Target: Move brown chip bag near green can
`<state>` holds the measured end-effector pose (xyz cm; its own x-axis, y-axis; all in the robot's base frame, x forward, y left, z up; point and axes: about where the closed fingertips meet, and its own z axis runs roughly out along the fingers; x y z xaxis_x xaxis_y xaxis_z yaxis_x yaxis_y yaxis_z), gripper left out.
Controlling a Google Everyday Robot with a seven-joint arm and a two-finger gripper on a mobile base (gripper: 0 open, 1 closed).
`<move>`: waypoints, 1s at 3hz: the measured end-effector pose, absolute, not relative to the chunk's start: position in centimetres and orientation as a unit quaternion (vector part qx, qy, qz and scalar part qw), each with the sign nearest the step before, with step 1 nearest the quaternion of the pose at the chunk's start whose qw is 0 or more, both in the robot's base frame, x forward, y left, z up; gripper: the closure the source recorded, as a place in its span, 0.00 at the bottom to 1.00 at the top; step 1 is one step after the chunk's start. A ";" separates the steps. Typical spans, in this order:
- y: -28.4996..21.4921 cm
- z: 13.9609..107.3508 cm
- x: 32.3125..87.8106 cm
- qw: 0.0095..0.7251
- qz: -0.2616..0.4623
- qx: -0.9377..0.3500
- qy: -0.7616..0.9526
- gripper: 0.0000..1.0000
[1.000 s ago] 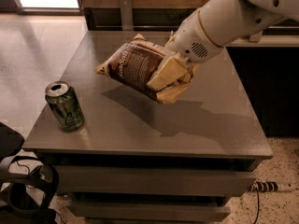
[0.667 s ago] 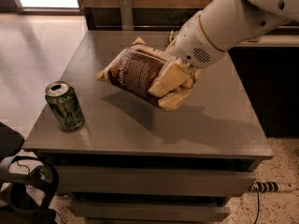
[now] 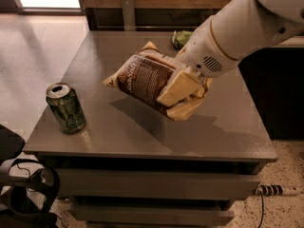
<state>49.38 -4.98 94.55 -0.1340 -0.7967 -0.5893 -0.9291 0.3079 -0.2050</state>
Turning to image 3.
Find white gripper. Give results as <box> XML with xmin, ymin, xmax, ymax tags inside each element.
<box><xmin>157</xmin><ymin>16</ymin><xmax>239</xmax><ymax>107</ymax></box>

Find brown chip bag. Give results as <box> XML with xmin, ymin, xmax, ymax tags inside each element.
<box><xmin>103</xmin><ymin>42</ymin><xmax>212</xmax><ymax>121</ymax></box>

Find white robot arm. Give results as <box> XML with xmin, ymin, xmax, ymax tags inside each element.
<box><xmin>158</xmin><ymin>0</ymin><xmax>304</xmax><ymax>106</ymax></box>

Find green chip bag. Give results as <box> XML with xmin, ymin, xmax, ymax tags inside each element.
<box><xmin>172</xmin><ymin>30</ymin><xmax>192</xmax><ymax>50</ymax></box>

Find green soda can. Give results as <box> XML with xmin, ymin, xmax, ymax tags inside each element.
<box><xmin>46</xmin><ymin>83</ymin><xmax>86</xmax><ymax>133</ymax></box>

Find grey drawer cabinet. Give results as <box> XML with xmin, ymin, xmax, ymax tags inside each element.
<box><xmin>25</xmin><ymin>31</ymin><xmax>276</xmax><ymax>228</ymax></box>

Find white power strip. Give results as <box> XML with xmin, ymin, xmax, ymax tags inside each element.
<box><xmin>253</xmin><ymin>183</ymin><xmax>302</xmax><ymax>197</ymax></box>

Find upper grey drawer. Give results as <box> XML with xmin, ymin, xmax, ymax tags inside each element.
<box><xmin>57</xmin><ymin>169</ymin><xmax>259</xmax><ymax>200</ymax></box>

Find grey drawer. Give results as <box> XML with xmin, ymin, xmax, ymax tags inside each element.
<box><xmin>57</xmin><ymin>169</ymin><xmax>259</xmax><ymax>200</ymax></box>
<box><xmin>68</xmin><ymin>205</ymin><xmax>234</xmax><ymax>226</ymax></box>

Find lower grey drawer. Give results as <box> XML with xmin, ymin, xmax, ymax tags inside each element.
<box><xmin>68</xmin><ymin>205</ymin><xmax>234</xmax><ymax>226</ymax></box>

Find black power cable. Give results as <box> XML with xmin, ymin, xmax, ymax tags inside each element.
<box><xmin>256</xmin><ymin>187</ymin><xmax>266</xmax><ymax>228</ymax></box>

